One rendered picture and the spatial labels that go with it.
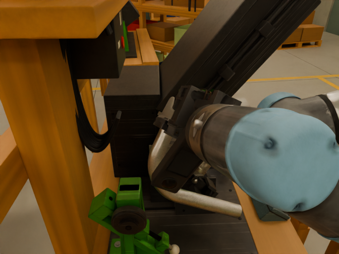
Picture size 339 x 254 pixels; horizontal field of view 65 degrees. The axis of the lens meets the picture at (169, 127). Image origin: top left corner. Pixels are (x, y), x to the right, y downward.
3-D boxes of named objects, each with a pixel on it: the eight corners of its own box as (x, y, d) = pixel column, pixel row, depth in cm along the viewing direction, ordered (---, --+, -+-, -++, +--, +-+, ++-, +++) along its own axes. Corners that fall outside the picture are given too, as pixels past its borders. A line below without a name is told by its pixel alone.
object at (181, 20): (190, 30, 795) (191, 14, 772) (213, 34, 749) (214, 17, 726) (163, 37, 718) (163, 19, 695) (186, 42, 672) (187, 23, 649)
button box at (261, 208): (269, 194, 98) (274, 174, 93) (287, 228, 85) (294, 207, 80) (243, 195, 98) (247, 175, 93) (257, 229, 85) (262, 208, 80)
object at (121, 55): (127, 58, 79) (122, 3, 71) (121, 78, 64) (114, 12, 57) (85, 59, 79) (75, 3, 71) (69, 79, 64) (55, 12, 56)
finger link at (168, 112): (171, 98, 53) (191, 103, 45) (160, 125, 54) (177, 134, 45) (158, 91, 52) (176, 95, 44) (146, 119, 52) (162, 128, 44)
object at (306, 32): (297, 39, 698) (304, 8, 660) (320, 46, 632) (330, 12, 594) (257, 42, 669) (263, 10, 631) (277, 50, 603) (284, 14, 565)
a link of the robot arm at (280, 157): (319, 240, 20) (234, 190, 18) (244, 188, 30) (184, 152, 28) (373, 150, 20) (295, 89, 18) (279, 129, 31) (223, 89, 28)
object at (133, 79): (161, 134, 127) (159, 64, 110) (162, 177, 101) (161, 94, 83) (122, 135, 126) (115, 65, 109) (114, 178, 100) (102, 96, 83)
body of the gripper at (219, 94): (217, 104, 46) (256, 108, 34) (196, 148, 46) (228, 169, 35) (178, 84, 44) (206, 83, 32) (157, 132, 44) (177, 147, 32)
